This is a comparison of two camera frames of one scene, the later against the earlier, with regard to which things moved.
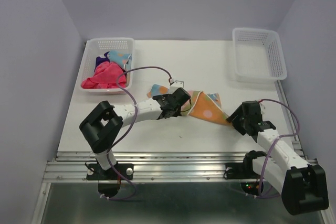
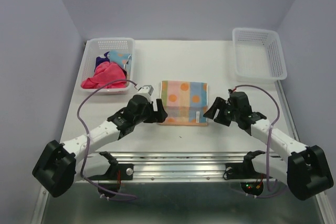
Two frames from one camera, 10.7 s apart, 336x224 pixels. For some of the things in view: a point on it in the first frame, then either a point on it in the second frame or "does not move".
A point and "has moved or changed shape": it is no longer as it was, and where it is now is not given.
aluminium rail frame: x=156 y=166 does not move
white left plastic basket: x=96 y=47 does not move
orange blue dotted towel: x=200 y=105 has moved or changed shape
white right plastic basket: x=258 y=57 does not move
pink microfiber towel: x=105 y=77 does not move
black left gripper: x=177 y=113 -> x=155 y=116
